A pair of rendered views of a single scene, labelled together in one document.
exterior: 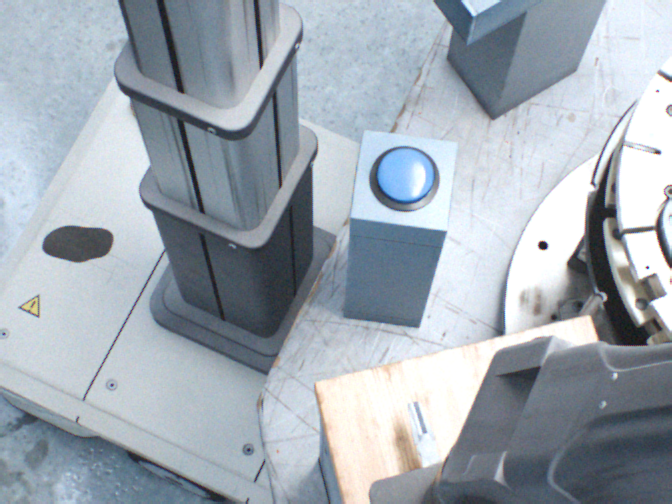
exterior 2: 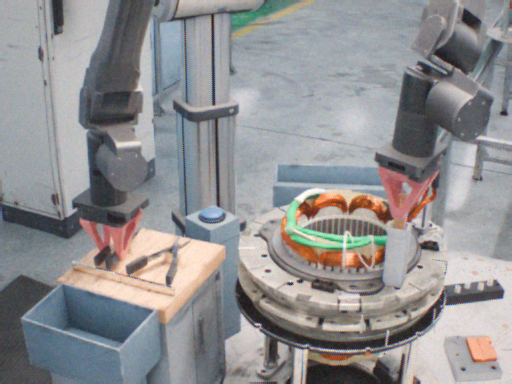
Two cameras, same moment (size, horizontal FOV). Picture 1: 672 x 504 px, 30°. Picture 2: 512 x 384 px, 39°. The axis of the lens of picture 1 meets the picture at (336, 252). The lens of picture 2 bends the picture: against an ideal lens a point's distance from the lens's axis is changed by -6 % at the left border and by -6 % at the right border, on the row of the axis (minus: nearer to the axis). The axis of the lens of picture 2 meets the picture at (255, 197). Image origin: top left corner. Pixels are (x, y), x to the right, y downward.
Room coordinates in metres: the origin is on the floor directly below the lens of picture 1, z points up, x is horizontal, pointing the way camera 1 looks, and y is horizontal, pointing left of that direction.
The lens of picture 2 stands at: (-0.54, -0.87, 1.66)
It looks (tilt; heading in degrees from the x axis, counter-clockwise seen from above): 26 degrees down; 39
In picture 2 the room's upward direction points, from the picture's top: straight up
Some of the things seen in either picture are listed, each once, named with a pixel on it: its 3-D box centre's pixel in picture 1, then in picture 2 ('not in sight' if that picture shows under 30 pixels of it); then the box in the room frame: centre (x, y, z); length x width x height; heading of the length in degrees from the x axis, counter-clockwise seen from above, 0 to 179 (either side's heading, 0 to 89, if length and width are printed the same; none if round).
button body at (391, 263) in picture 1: (394, 239); (213, 277); (0.34, -0.05, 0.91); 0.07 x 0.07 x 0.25; 84
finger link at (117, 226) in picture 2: not in sight; (113, 230); (0.09, -0.08, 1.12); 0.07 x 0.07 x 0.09; 17
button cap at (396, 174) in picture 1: (405, 175); (211, 213); (0.34, -0.05, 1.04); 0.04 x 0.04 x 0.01
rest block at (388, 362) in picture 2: not in sight; (393, 366); (0.41, -0.41, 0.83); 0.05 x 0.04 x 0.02; 69
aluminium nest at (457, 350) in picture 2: not in sight; (472, 356); (0.57, -0.50, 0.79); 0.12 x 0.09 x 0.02; 39
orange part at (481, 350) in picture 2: not in sight; (481, 349); (0.59, -0.51, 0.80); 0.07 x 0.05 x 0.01; 39
